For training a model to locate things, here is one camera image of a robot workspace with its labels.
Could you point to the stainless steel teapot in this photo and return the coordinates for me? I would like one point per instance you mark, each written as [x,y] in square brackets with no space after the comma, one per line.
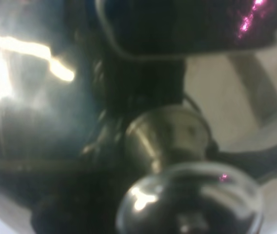
[97,134]

